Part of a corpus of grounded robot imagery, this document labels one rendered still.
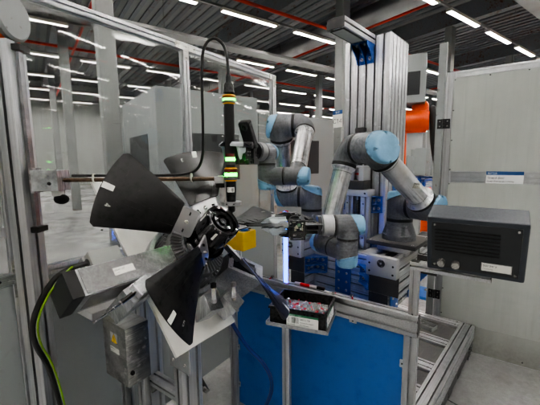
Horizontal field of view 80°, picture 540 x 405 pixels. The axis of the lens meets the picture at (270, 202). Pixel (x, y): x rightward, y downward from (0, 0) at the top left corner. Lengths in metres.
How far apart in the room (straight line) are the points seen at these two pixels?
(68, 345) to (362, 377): 1.24
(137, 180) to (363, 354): 1.06
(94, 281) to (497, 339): 2.58
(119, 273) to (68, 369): 0.87
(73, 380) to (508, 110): 2.82
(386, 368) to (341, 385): 0.23
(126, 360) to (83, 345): 0.46
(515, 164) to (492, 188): 0.20
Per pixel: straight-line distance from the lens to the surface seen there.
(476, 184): 2.63
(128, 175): 1.00
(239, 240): 1.56
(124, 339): 1.31
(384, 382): 1.50
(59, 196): 1.32
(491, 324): 2.86
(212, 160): 1.25
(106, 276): 0.97
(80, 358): 1.80
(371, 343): 1.43
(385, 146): 1.21
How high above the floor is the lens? 1.41
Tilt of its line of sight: 7 degrees down
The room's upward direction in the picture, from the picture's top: 1 degrees counter-clockwise
